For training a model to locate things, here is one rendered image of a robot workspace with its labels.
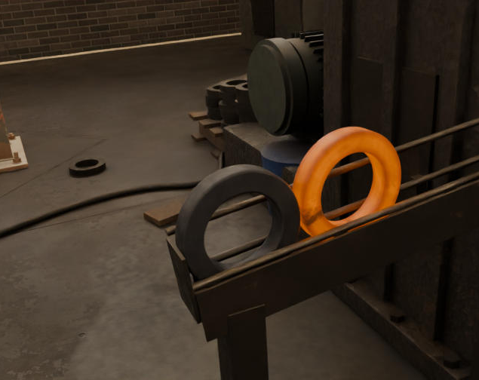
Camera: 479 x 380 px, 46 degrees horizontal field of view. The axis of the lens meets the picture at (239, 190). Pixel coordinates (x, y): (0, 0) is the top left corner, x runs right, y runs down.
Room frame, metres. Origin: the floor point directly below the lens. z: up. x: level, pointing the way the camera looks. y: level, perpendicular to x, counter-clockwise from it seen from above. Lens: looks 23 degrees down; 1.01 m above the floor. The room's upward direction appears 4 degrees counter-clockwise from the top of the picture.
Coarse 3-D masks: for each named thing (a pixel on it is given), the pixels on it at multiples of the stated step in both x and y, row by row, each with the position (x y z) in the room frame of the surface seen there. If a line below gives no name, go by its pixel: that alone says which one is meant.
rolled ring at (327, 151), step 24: (336, 144) 0.77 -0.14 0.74; (360, 144) 0.79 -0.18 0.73; (384, 144) 0.81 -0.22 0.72; (312, 168) 0.75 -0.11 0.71; (384, 168) 0.81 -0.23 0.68; (312, 192) 0.75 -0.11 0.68; (384, 192) 0.81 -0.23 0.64; (312, 216) 0.75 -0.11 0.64; (360, 216) 0.81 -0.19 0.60; (384, 216) 0.81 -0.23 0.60
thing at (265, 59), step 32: (320, 32) 2.27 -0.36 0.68; (256, 64) 2.26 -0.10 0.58; (288, 64) 2.07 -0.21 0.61; (320, 64) 2.12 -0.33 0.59; (256, 96) 2.27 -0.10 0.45; (288, 96) 2.05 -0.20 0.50; (320, 96) 2.09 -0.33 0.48; (224, 128) 2.53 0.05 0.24; (256, 128) 2.47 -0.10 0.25; (288, 128) 2.08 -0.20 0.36; (320, 128) 2.28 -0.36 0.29; (256, 160) 2.19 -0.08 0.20
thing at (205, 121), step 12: (216, 84) 3.16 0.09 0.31; (228, 84) 2.85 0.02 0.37; (240, 84) 2.68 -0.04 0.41; (216, 96) 3.01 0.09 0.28; (228, 96) 2.80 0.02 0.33; (240, 96) 2.59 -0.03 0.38; (216, 108) 3.02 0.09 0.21; (228, 108) 2.80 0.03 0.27; (240, 108) 2.59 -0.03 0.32; (204, 120) 3.03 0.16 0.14; (216, 120) 3.02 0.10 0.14; (228, 120) 2.81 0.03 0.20; (240, 120) 2.63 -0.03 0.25; (252, 120) 2.57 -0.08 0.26; (204, 132) 3.11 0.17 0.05; (216, 132) 2.79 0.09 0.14; (216, 144) 2.92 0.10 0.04; (216, 156) 2.77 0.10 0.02
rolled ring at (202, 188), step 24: (240, 168) 0.72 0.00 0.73; (264, 168) 0.76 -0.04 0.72; (192, 192) 0.71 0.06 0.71; (216, 192) 0.70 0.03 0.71; (240, 192) 0.71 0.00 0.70; (264, 192) 0.72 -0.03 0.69; (288, 192) 0.74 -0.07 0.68; (192, 216) 0.68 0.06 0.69; (288, 216) 0.74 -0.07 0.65; (192, 240) 0.68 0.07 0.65; (288, 240) 0.74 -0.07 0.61; (192, 264) 0.68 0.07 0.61; (216, 264) 0.71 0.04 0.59; (240, 264) 0.73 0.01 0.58; (264, 264) 0.72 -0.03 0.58
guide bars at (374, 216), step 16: (464, 176) 0.85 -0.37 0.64; (432, 192) 0.82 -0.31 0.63; (384, 208) 0.79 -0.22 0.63; (400, 208) 0.79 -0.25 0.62; (352, 224) 0.76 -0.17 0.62; (304, 240) 0.73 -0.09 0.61; (320, 240) 0.74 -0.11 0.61; (272, 256) 0.71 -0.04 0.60; (224, 272) 0.68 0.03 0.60; (240, 272) 0.69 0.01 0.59
